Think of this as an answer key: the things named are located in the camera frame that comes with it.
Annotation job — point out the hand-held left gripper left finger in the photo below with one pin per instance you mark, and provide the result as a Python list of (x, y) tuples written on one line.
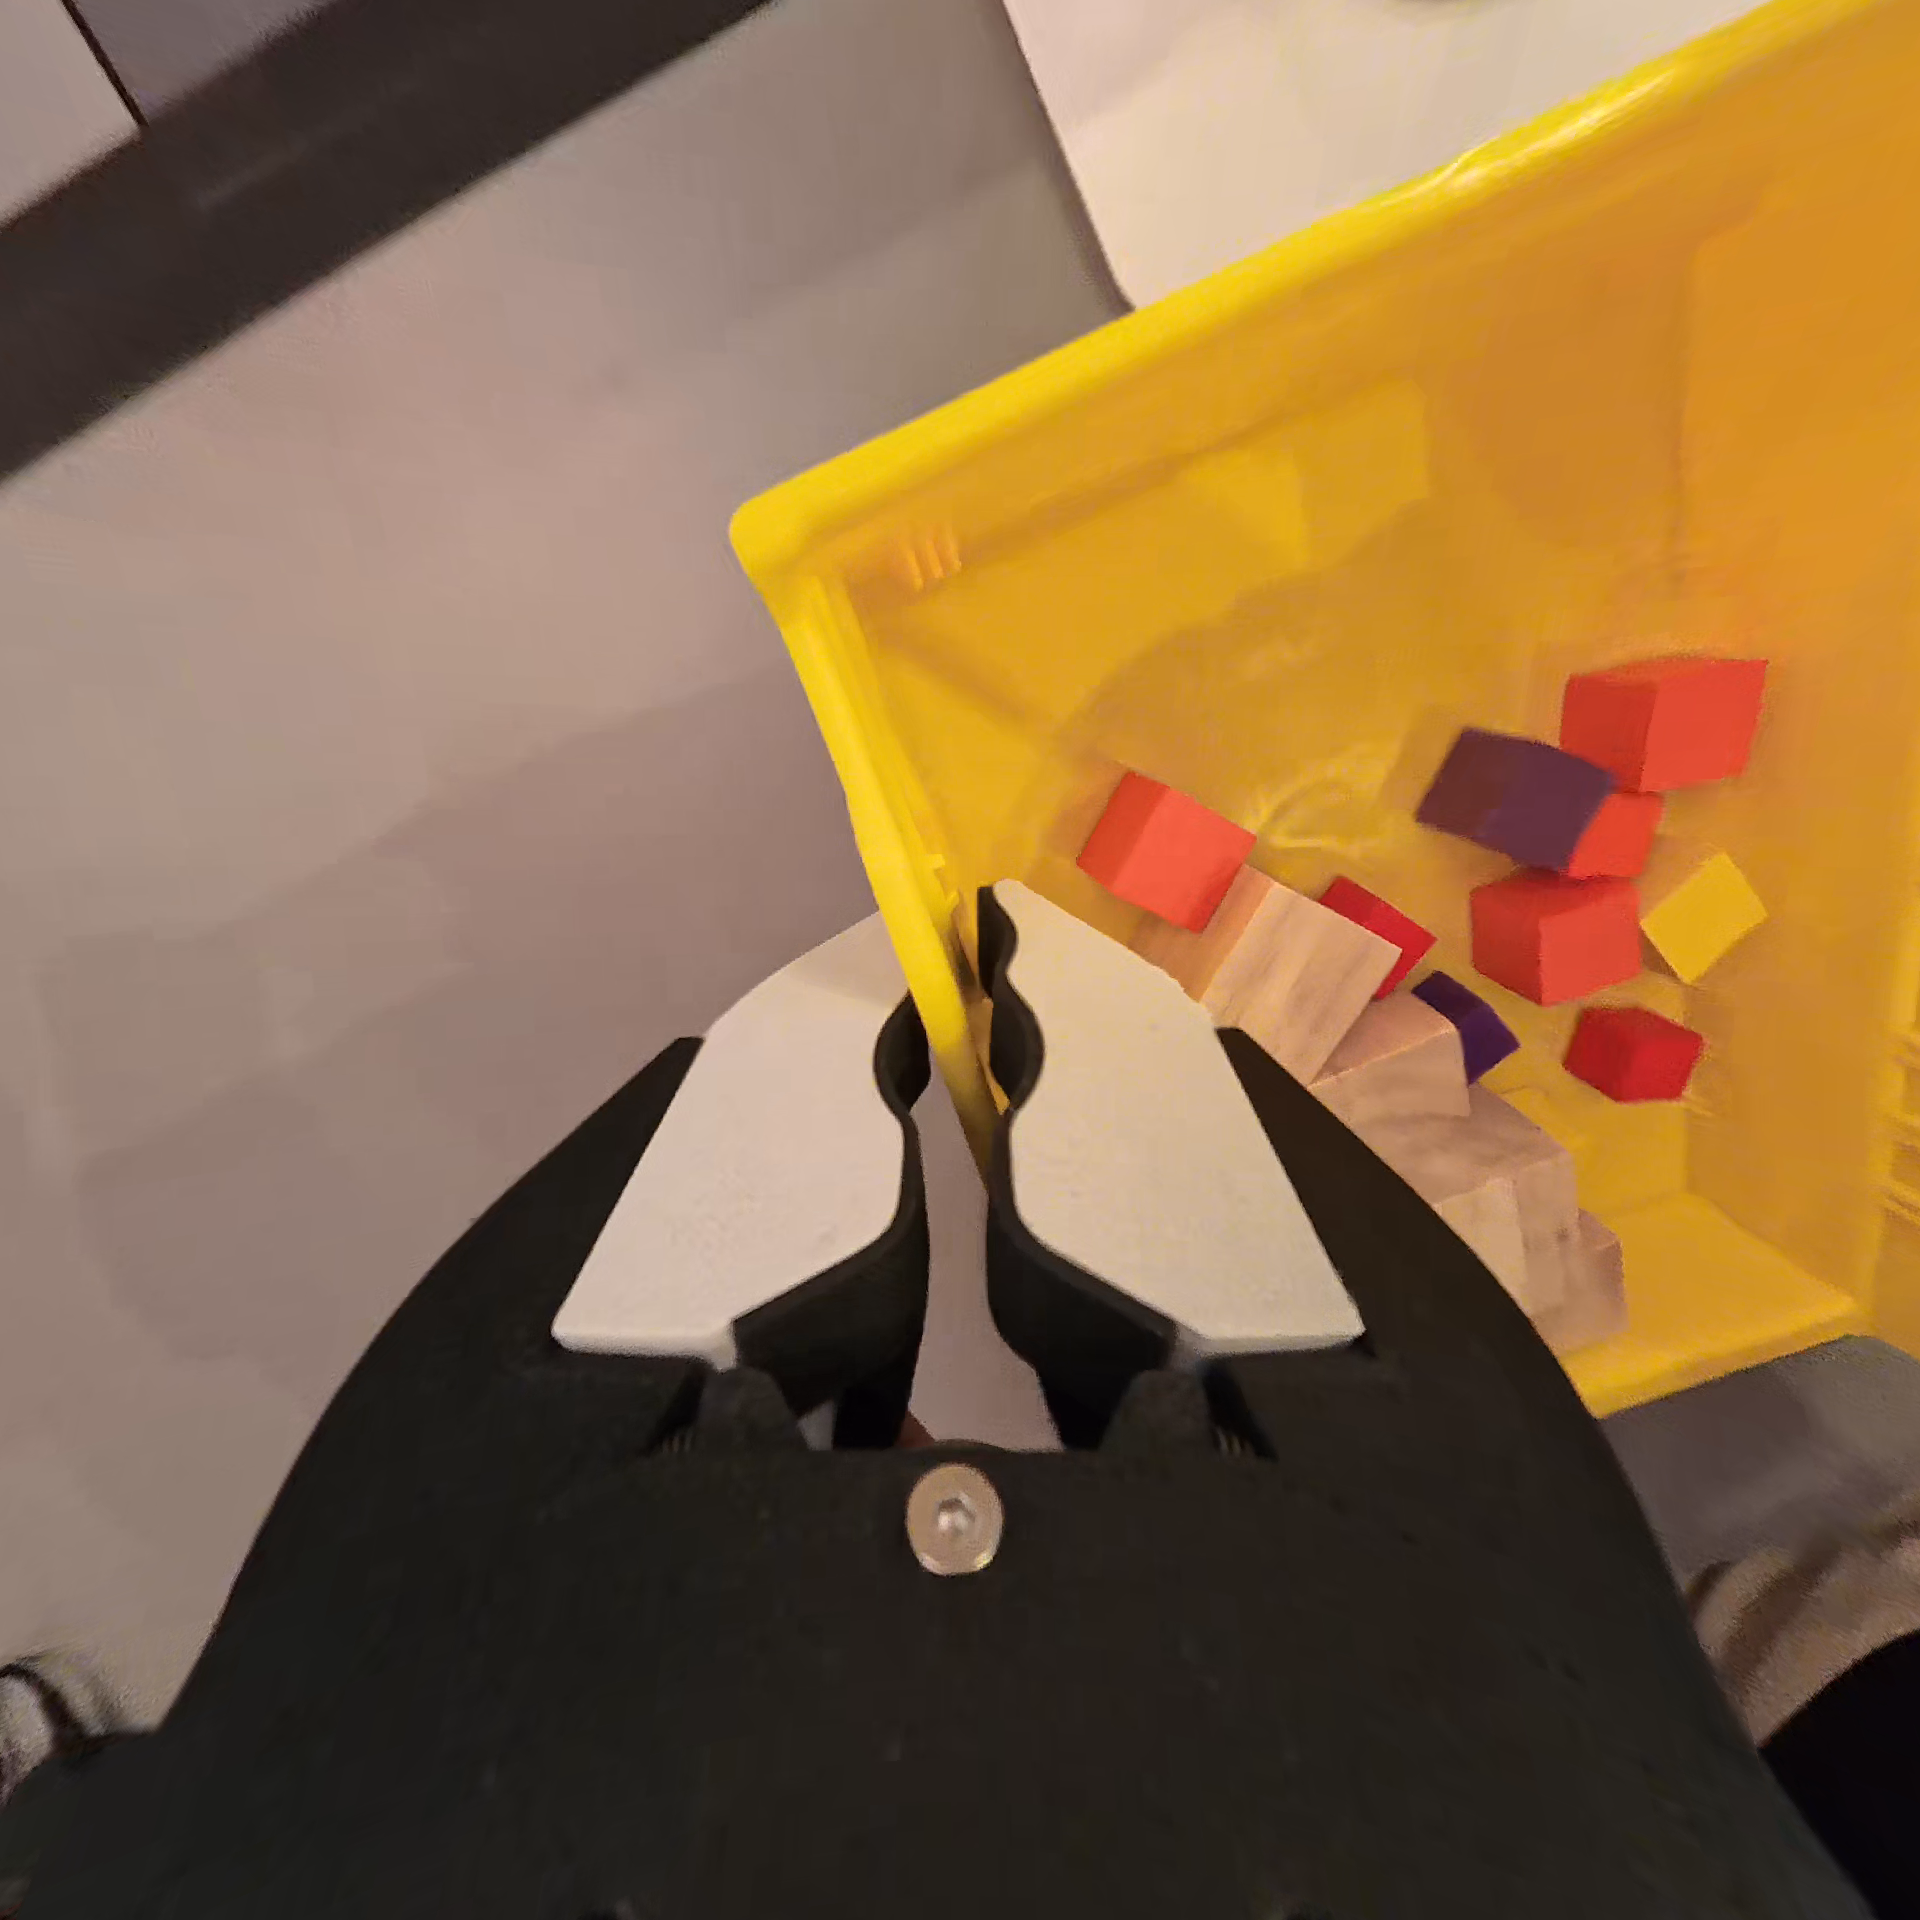
[(721, 1199)]

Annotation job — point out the white board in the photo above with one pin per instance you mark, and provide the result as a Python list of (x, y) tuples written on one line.
[(1274, 117)]

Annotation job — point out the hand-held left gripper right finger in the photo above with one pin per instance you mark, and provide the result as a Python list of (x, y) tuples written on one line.
[(1170, 1187)]

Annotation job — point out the yellow plastic box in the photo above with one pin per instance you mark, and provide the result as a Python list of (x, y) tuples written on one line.
[(1350, 493)]

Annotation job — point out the pile of coloured wooden cubes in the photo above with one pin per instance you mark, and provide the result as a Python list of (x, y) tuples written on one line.
[(1551, 932)]

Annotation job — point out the grey sneaker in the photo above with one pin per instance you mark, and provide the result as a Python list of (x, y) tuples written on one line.
[(1784, 1622), (36, 1710)]

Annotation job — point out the person's dark trouser leg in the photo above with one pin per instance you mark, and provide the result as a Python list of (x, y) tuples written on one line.
[(1892, 1765)]

